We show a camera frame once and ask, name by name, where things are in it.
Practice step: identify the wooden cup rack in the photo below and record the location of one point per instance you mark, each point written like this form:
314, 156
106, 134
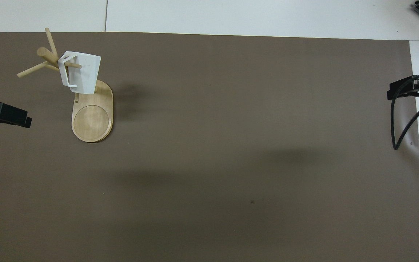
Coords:
92, 120

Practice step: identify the white cup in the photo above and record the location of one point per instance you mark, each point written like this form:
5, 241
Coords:
86, 72

